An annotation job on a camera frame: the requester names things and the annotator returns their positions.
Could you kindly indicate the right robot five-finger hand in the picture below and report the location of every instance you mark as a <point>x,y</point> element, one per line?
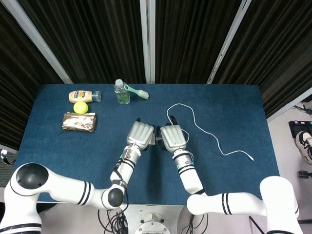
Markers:
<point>173,137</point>

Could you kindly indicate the silver metal fixture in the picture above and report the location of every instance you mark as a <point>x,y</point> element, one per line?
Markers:
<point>3,156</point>

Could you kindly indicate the gold foil snack package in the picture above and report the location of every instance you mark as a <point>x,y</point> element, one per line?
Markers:
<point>78,122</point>

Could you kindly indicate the blue table mat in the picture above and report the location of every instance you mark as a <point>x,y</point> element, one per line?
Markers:
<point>231,170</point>

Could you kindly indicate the black pleated curtain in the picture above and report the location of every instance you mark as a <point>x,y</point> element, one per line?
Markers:
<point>14,85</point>
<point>97,39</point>
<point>190,39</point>
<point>275,48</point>

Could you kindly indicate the green scrubbing brush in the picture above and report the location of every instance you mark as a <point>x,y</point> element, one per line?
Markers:
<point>135,91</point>

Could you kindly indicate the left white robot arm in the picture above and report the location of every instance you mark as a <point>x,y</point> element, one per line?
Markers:
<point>73,192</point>

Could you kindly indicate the white charger block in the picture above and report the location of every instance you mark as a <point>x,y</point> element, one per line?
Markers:
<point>152,141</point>

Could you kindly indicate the white partition post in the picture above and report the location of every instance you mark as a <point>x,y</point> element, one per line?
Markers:
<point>147,41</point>
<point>36,39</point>
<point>290,107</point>
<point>229,41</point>

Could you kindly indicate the clear bottle green liquid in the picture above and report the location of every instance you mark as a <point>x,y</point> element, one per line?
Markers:
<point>122,95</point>

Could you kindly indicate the yellow tennis ball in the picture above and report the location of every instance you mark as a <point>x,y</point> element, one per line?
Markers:
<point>80,107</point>

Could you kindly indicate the black and white sneaker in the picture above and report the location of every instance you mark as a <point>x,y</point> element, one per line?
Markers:
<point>304,143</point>

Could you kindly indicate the black caster wheel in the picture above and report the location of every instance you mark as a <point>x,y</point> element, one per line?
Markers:
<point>303,174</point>

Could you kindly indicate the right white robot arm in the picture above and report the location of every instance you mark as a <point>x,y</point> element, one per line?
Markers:
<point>219,202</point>

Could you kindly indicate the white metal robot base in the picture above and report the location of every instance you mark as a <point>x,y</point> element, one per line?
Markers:
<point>153,219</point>

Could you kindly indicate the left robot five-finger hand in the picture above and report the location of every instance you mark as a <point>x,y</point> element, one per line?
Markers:
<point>140,134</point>

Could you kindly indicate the mayonnaise squeeze bottle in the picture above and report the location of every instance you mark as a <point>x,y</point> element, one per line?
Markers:
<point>80,96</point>

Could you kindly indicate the black electronic device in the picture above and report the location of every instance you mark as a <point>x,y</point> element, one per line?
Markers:
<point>298,126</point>

